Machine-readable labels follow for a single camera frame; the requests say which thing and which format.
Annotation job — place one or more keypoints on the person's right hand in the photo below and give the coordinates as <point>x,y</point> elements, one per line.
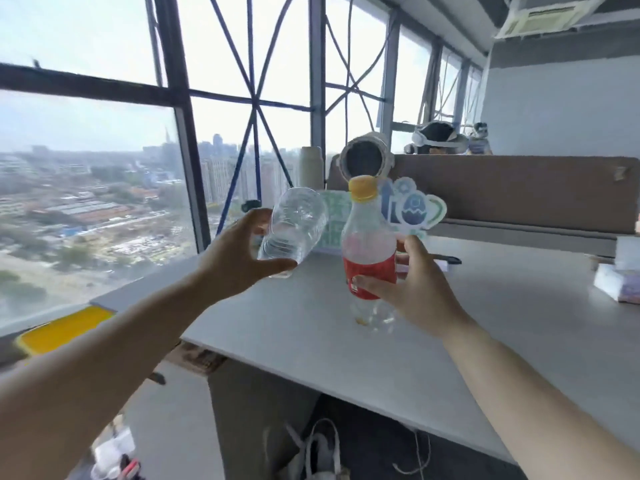
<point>425,299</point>

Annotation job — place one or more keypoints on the person's left hand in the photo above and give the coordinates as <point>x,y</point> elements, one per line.
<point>230,264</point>

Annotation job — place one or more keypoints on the yellow cap plastic bottle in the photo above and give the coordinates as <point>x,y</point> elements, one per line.
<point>370,264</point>

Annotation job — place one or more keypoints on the ribbed unlabelled plastic bottle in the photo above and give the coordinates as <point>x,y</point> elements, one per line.
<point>295,219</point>

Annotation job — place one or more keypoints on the yellow plastic bin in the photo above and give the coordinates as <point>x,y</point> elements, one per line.
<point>60,329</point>

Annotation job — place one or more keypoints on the person's left forearm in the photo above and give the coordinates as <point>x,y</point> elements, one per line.
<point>75,394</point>

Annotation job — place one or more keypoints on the green white standing sign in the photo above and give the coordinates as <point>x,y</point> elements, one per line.
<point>415,209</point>

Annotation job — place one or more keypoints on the phone in patterned case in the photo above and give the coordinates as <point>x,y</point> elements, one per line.
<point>197,359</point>

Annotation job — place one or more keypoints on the tall cream cylinder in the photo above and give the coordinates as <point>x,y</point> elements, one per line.
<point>311,169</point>

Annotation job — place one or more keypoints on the black cabinet lock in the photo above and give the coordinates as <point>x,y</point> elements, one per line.
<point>157,378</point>

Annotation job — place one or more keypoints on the white vr headset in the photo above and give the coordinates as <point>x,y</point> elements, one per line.
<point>450,142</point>
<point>480,128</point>

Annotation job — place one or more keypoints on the white geometric handbag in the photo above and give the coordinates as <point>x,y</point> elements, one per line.
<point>320,454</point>

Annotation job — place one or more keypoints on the purple print tissue box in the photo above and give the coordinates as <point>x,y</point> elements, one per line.
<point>615,284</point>

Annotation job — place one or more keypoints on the white ceiling air conditioner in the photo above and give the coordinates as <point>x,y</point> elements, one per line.
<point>545,17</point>

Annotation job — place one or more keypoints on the dark metal window frame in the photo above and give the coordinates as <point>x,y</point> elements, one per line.
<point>172,44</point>

